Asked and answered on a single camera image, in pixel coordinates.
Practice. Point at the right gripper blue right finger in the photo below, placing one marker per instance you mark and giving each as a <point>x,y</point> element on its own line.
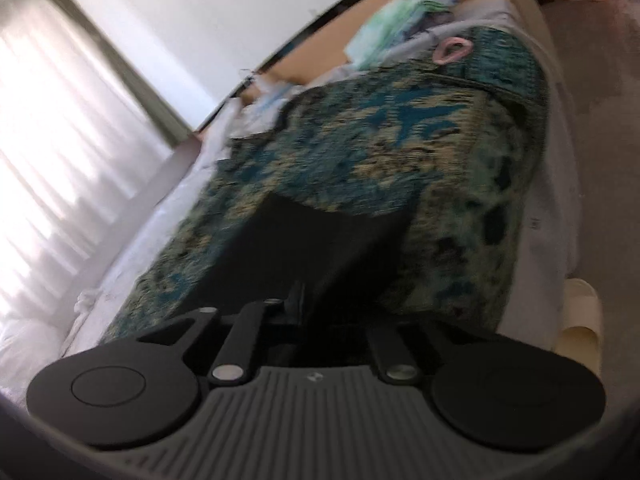
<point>392,358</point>

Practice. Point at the white pillow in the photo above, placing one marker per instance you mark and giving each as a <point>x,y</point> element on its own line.
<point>26,347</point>

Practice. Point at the small white rolled cloth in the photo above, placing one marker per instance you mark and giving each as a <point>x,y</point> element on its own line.
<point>86,301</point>

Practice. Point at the teal paisley bedspread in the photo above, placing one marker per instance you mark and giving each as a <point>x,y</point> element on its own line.
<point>461,142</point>

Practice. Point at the green drape right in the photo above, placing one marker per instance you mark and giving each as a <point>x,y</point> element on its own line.
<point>173,129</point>

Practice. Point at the wooden bed frame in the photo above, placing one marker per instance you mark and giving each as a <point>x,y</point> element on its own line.
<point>320,46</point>

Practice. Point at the white sheer curtain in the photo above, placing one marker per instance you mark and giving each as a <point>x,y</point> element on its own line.
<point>77,153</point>

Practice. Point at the white crumpled cloth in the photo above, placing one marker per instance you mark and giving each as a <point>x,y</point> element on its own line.
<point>262,113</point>

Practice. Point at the white bed sheet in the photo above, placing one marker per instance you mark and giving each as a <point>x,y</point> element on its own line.
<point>548,247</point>

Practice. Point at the light green folded cloth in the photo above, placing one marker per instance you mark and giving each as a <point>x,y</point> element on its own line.
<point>392,25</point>

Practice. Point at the black pants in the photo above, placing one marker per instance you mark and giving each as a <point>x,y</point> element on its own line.
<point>362,275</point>

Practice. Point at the cream slipper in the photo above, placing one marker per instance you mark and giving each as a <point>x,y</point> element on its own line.
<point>581,331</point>

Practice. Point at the pink hair scrunchie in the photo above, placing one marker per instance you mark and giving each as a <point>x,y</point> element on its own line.
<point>451,50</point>

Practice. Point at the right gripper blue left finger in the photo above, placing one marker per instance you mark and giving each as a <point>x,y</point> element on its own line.
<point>232,364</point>

